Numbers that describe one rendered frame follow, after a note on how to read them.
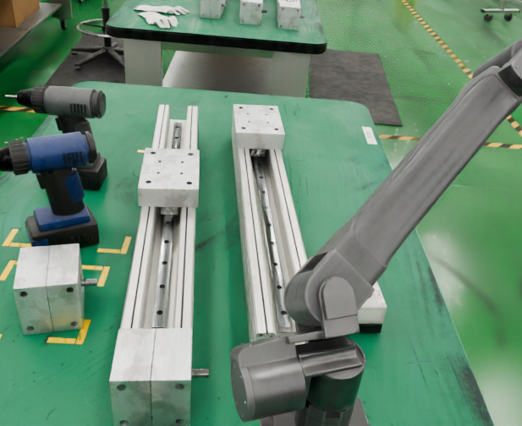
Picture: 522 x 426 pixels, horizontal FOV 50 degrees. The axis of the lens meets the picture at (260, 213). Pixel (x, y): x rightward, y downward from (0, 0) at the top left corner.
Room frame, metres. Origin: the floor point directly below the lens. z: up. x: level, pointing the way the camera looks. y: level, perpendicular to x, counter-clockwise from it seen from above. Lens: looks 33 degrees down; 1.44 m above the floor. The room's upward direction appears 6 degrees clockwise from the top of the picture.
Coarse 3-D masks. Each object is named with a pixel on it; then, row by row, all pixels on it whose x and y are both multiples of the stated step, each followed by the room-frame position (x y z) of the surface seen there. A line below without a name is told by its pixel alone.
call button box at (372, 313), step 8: (376, 288) 0.72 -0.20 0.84; (376, 296) 0.70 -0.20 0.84; (368, 304) 0.68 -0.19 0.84; (376, 304) 0.68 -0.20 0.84; (384, 304) 0.68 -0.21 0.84; (360, 312) 0.67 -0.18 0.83; (368, 312) 0.67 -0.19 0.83; (376, 312) 0.68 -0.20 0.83; (384, 312) 0.68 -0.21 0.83; (360, 320) 0.67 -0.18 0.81; (368, 320) 0.67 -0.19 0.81; (376, 320) 0.68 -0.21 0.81; (360, 328) 0.67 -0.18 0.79; (368, 328) 0.67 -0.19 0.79; (376, 328) 0.68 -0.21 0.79
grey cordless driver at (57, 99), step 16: (16, 96) 1.06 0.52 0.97; (32, 96) 1.04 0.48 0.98; (48, 96) 1.04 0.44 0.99; (64, 96) 1.04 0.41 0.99; (80, 96) 1.04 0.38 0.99; (96, 96) 1.05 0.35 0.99; (48, 112) 1.04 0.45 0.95; (64, 112) 1.04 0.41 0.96; (80, 112) 1.04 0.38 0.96; (96, 112) 1.04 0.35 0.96; (64, 128) 1.05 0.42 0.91; (80, 128) 1.05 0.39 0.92; (96, 160) 1.06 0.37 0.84; (80, 176) 1.03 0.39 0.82; (96, 176) 1.03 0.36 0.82
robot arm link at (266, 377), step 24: (336, 288) 0.40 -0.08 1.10; (336, 312) 0.39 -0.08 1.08; (288, 336) 0.38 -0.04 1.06; (312, 336) 0.38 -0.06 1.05; (336, 336) 0.38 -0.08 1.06; (240, 360) 0.36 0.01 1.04; (264, 360) 0.36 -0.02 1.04; (288, 360) 0.37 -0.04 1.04; (240, 384) 0.35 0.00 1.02; (264, 384) 0.34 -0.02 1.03; (288, 384) 0.35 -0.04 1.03; (240, 408) 0.34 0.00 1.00; (264, 408) 0.33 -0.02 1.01; (288, 408) 0.34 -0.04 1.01
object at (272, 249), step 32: (256, 160) 1.14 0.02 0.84; (256, 192) 1.02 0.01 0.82; (288, 192) 0.96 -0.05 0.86; (256, 224) 0.84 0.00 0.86; (288, 224) 0.85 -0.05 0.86; (256, 256) 0.74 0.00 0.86; (288, 256) 0.77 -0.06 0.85; (256, 288) 0.66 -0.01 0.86; (256, 320) 0.59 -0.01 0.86; (288, 320) 0.63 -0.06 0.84
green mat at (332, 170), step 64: (128, 128) 1.35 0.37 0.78; (320, 128) 1.47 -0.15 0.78; (0, 192) 0.99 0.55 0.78; (128, 192) 1.04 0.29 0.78; (320, 192) 1.12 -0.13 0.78; (0, 256) 0.78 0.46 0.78; (128, 256) 0.82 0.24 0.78; (0, 320) 0.63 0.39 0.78; (384, 320) 0.71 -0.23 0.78; (448, 320) 0.73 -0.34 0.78; (0, 384) 0.51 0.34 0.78; (64, 384) 0.52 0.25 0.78; (192, 384) 0.54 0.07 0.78; (384, 384) 0.57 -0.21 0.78; (448, 384) 0.58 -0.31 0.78
